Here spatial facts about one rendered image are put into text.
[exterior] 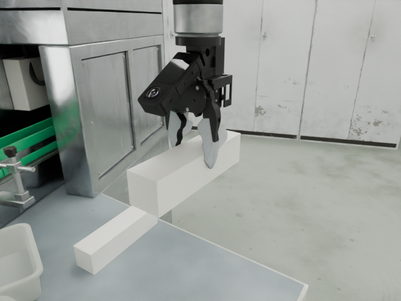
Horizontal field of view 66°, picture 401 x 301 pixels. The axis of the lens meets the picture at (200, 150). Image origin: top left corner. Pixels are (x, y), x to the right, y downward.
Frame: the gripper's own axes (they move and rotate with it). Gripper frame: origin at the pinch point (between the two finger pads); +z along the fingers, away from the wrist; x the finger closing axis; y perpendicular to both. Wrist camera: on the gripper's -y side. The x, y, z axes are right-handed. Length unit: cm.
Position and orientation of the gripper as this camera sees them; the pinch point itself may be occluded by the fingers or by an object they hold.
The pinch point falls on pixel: (191, 158)
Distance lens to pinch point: 53.8
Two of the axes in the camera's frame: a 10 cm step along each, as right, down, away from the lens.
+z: 0.0, 9.2, 3.9
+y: 5.8, -3.2, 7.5
